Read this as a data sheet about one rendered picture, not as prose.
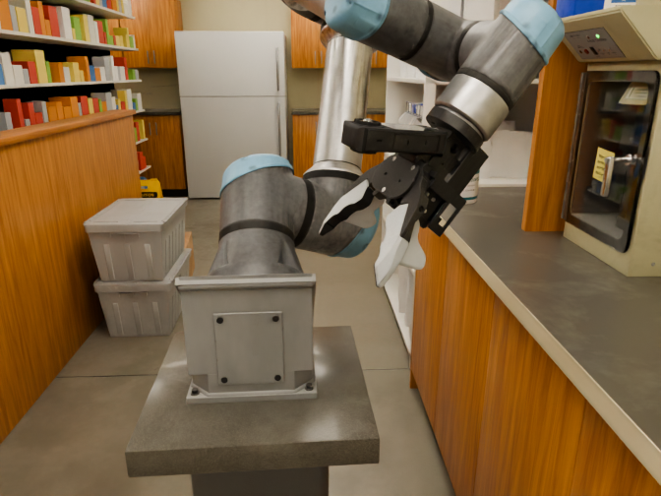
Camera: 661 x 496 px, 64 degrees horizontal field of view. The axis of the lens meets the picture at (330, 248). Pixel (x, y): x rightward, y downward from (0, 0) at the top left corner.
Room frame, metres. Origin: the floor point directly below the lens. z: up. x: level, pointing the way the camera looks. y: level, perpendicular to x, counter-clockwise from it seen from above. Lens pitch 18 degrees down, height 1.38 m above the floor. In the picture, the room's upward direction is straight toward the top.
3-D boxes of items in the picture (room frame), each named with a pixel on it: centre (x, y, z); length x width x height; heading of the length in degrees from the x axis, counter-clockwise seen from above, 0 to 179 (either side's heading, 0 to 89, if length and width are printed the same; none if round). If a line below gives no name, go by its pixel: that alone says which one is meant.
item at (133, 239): (2.87, 1.07, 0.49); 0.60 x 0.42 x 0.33; 3
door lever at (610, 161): (1.18, -0.64, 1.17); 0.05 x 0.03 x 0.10; 92
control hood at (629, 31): (1.28, -0.62, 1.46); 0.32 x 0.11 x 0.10; 3
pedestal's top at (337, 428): (0.71, 0.11, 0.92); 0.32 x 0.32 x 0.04; 5
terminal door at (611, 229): (1.28, -0.67, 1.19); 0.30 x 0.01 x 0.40; 2
